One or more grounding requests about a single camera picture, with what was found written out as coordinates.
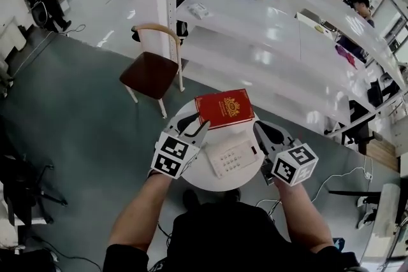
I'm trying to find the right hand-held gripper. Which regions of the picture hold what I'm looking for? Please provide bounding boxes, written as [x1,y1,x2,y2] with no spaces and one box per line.
[254,121,319,186]

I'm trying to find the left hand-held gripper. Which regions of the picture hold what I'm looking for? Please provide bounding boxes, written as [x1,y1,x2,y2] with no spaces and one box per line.
[150,111,212,181]

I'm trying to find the white rectangular block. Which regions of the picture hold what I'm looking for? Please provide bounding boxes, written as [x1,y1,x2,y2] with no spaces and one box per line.
[203,132,251,157]

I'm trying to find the person's left forearm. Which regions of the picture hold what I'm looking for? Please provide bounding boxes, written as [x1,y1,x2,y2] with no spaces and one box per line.
[107,173,172,253]

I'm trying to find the person's right forearm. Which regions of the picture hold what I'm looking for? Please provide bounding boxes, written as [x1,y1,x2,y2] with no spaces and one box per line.
[275,181,335,255]

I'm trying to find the red hardcover book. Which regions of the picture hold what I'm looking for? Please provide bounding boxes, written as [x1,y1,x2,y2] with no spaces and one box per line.
[194,89,256,131]

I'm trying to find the white telephone base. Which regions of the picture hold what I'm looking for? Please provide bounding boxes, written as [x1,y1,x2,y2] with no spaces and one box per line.
[203,132,260,180]

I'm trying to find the round white side table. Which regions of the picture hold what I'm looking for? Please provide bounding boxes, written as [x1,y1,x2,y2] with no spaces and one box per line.
[164,98,266,192]

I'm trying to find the wooden chair with brown seat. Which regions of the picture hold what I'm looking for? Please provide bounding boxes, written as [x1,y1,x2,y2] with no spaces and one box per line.
[119,23,185,119]

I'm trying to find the person's black shoe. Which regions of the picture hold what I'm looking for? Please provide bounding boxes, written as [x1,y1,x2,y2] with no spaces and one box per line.
[182,189,199,211]
[224,187,242,202]

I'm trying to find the white metal shelving rack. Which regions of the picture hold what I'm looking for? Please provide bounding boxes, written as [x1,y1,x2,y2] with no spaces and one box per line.
[166,0,408,140]

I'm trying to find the purple cloth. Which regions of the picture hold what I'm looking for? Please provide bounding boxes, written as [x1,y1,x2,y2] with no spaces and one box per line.
[334,44,358,70]

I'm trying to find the person's black clothing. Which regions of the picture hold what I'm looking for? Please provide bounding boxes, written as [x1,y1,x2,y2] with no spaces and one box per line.
[102,199,361,272]

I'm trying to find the white packet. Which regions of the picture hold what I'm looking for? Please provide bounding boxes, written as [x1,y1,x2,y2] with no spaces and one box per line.
[186,2,211,20]

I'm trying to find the white floor cable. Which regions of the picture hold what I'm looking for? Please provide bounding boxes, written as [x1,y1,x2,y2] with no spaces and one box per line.
[256,155,374,217]

